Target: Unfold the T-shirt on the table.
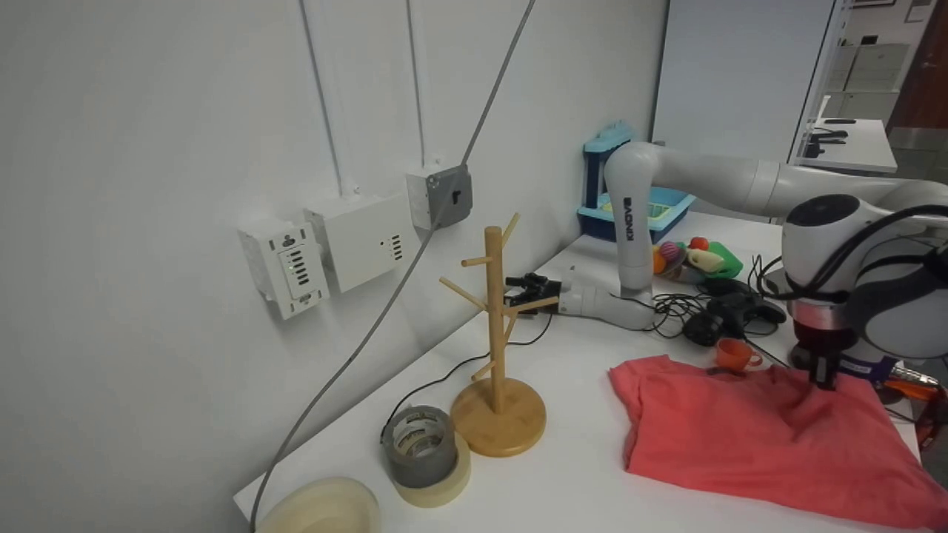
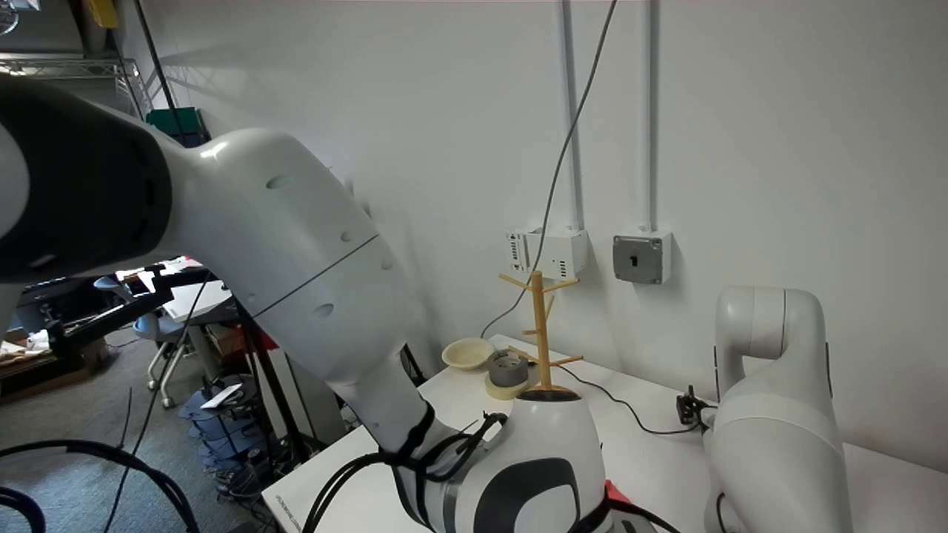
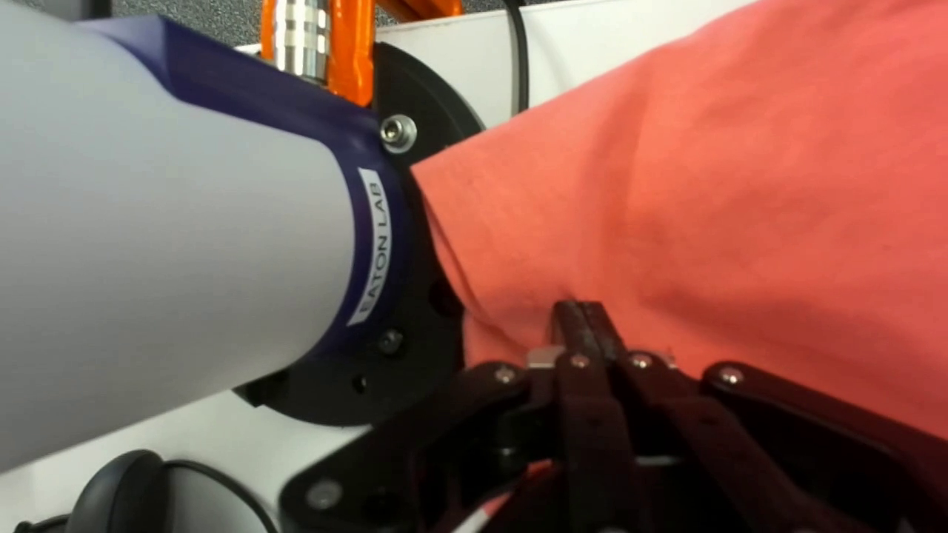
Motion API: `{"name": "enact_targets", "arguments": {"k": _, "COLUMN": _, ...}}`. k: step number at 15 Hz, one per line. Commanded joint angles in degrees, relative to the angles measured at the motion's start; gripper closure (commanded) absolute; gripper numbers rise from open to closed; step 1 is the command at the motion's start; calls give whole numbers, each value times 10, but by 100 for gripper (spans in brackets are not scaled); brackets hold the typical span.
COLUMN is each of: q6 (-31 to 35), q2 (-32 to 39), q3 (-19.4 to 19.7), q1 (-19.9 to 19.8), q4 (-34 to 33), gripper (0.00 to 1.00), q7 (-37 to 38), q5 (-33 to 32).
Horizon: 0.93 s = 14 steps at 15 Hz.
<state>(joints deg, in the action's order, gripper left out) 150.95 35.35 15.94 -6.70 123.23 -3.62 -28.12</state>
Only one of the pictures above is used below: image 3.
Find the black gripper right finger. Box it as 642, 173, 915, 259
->
584, 299, 793, 533

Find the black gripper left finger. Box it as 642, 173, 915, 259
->
538, 299, 633, 533

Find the coral printed T-shirt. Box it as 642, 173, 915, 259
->
408, 0, 948, 441

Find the orange clamp with silver bar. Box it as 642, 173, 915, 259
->
258, 0, 467, 109

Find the black round robot base plate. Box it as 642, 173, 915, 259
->
235, 38, 485, 431

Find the thin black cable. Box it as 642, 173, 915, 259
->
504, 0, 534, 112

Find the black round cable connector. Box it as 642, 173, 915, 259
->
13, 448, 285, 533

